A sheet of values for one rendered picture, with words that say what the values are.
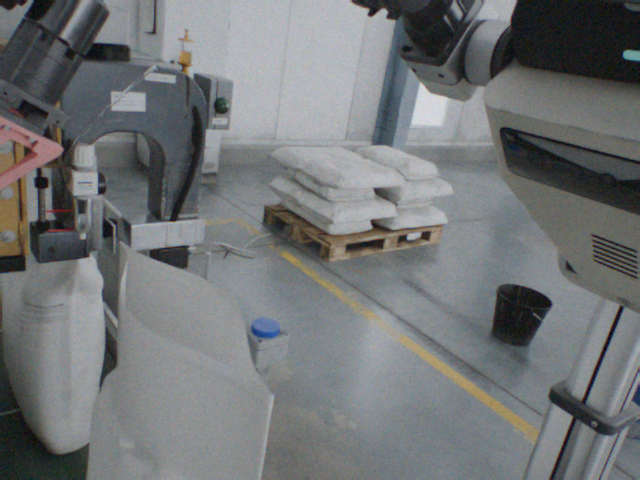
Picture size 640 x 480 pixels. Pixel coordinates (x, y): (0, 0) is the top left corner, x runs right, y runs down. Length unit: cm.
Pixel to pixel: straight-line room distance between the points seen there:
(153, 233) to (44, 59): 54
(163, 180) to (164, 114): 12
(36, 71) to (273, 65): 535
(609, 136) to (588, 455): 55
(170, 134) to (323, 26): 523
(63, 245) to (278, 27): 501
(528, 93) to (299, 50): 533
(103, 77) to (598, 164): 72
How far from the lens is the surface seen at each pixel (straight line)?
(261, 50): 579
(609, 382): 99
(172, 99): 101
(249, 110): 582
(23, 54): 58
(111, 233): 105
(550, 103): 75
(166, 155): 103
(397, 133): 667
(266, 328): 115
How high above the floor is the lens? 144
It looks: 21 degrees down
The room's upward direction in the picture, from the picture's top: 9 degrees clockwise
